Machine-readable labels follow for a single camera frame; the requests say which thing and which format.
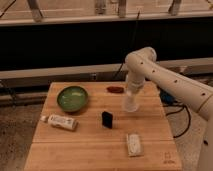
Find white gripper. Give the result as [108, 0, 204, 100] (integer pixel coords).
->
[126, 76, 144, 94]

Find white ceramic cup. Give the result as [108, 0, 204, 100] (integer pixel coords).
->
[122, 91, 139, 112]

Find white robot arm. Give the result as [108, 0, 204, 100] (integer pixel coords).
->
[123, 47, 213, 171]

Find black eraser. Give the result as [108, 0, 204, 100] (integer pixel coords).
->
[102, 111, 113, 128]

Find green ceramic bowl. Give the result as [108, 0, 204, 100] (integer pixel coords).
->
[57, 86, 89, 112]

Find dark red oval object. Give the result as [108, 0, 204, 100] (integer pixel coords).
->
[107, 86, 124, 94]

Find white wrapped packet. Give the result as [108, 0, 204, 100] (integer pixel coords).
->
[126, 133, 143, 157]

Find white tube with cap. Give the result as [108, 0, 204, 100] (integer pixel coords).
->
[40, 114, 78, 131]

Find black hanging cable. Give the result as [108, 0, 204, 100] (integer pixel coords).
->
[111, 9, 141, 82]

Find black cable near robot base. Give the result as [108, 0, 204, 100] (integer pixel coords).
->
[165, 103, 193, 140]

